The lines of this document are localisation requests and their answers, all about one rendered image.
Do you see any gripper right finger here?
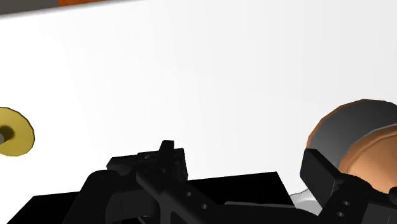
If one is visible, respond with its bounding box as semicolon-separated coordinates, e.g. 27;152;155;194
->
299;148;397;224

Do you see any orange and grey bowl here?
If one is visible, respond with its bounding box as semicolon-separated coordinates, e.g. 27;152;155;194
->
305;98;397;195

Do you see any yellow round disc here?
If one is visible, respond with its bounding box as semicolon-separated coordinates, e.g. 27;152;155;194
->
0;106;36;157

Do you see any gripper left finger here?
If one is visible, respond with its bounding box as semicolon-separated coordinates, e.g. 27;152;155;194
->
62;140;225;224

